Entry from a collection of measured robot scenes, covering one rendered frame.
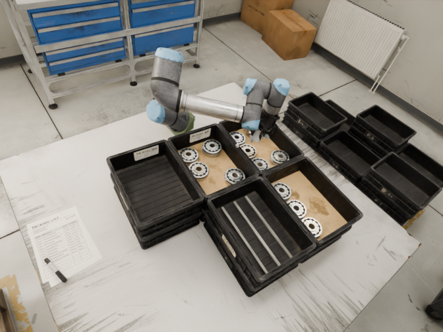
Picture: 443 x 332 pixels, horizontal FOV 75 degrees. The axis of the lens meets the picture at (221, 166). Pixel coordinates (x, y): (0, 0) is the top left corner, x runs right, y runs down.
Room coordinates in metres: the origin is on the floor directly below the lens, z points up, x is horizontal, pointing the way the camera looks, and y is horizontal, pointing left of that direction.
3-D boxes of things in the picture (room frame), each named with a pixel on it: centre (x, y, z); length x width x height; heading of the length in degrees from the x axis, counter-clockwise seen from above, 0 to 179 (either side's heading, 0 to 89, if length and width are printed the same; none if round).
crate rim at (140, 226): (0.74, 0.28, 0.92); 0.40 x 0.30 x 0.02; 41
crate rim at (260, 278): (0.64, -0.21, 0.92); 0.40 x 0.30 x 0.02; 41
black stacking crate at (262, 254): (0.64, -0.21, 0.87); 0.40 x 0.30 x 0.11; 41
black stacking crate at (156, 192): (0.74, 0.28, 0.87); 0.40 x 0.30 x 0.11; 41
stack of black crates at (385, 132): (1.98, -1.23, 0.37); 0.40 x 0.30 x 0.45; 46
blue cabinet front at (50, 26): (2.29, 1.41, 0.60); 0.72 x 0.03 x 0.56; 136
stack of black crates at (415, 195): (1.41, -1.25, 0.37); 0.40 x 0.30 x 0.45; 46
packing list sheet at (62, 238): (0.46, 0.62, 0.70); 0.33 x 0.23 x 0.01; 46
